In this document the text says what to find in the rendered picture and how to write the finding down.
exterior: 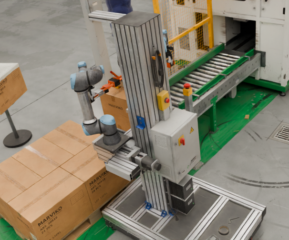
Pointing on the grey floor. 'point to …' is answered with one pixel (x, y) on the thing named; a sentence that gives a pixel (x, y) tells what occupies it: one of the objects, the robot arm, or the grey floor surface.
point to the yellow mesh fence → (194, 25)
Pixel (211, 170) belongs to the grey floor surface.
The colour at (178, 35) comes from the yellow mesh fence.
